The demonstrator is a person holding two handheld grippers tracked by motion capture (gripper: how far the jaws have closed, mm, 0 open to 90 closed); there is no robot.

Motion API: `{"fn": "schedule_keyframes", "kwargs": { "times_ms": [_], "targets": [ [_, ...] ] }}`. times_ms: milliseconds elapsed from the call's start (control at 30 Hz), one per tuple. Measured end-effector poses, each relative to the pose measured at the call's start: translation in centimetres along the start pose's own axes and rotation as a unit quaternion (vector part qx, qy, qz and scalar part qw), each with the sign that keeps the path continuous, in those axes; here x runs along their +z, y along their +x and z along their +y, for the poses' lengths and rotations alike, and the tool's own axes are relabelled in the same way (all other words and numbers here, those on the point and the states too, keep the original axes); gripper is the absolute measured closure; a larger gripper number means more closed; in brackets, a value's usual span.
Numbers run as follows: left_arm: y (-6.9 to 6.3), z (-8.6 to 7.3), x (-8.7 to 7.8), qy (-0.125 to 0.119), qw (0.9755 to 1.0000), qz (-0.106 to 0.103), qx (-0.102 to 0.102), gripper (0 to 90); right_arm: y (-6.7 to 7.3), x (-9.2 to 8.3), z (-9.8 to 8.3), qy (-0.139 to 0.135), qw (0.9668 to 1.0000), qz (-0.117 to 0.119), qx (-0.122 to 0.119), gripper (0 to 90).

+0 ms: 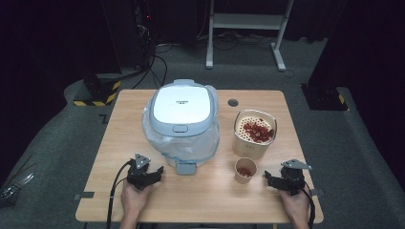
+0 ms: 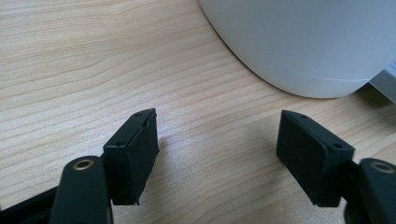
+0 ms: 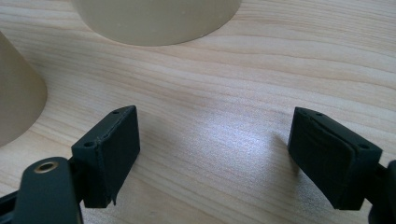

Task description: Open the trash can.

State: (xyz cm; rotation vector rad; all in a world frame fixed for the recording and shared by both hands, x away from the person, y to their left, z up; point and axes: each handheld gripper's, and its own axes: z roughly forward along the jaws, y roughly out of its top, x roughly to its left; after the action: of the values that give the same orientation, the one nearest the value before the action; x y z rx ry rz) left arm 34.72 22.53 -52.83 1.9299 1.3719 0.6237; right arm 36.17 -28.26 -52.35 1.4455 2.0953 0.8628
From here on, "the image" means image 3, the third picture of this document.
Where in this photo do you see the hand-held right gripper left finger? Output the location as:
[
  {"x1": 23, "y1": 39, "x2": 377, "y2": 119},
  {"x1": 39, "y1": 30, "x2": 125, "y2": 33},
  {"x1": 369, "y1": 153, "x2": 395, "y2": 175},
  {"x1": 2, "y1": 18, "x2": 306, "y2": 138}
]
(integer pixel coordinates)
[{"x1": 71, "y1": 105, "x2": 141, "y2": 209}]

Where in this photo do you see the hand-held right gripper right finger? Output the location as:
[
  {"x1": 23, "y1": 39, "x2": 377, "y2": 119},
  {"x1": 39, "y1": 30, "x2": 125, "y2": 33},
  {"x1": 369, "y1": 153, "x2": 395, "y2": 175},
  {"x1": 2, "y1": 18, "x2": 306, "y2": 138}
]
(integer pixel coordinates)
[{"x1": 287, "y1": 106, "x2": 383, "y2": 211}]

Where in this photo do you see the beige paper cup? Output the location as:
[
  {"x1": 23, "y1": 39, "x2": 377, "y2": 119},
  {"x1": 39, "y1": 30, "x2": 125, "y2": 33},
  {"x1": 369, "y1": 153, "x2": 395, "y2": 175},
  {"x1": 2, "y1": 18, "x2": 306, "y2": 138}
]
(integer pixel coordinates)
[{"x1": 0, "y1": 31, "x2": 49, "y2": 147}]

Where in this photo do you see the beige strainer container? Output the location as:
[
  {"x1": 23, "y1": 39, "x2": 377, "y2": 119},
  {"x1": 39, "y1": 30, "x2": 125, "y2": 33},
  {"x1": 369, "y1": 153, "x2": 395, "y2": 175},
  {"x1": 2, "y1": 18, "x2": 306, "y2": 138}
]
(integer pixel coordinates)
[{"x1": 70, "y1": 0, "x2": 243, "y2": 48}]

